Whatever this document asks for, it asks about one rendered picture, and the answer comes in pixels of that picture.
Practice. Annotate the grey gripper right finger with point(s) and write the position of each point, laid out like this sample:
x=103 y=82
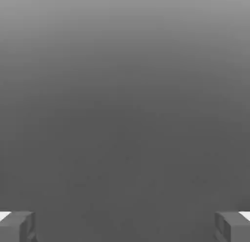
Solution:
x=235 y=228

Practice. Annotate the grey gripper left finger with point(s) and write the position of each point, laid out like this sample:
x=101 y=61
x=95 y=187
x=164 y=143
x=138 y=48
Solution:
x=15 y=227

